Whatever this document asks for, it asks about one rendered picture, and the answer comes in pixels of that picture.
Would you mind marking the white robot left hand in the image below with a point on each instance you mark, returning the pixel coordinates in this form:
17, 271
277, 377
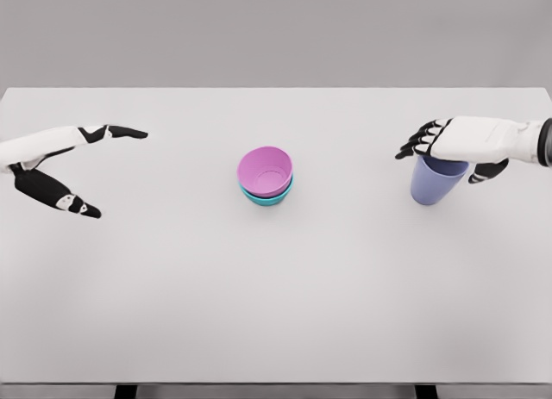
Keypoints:
47, 142

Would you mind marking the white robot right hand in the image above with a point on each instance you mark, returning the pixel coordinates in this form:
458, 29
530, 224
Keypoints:
474, 138

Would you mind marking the lavender plastic cup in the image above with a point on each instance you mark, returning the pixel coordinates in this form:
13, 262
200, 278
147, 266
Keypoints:
427, 188

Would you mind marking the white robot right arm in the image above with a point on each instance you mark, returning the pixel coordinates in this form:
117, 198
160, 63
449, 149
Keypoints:
532, 142

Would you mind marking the pink plastic bowl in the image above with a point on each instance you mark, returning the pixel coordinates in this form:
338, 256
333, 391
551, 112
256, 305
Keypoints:
264, 170

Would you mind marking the teal plastic bowl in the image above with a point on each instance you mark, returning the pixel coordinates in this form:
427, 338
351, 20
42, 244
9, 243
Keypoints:
268, 202

